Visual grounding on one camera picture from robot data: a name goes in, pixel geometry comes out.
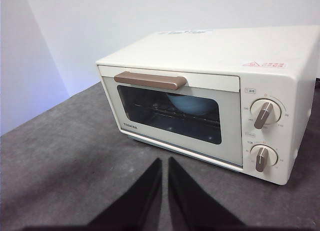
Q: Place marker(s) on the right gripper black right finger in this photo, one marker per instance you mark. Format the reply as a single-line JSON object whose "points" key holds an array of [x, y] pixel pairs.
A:
{"points": [[192, 208]]}

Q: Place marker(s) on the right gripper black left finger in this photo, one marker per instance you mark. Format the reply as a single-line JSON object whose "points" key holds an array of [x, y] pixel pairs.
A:
{"points": [[135, 208]]}

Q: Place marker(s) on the blue ribbed bowl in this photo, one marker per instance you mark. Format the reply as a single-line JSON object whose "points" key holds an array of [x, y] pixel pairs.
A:
{"points": [[190, 104]]}

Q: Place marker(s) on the cream Toshiba toaster oven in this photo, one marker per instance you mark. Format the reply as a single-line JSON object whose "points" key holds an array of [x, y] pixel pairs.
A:
{"points": [[225, 53]]}

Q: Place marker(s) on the cream timer knob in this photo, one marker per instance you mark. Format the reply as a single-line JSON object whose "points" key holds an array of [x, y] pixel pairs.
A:
{"points": [[263, 158]]}

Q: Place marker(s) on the cream temperature knob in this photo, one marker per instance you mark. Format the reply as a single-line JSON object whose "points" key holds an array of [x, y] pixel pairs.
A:
{"points": [[266, 113]]}

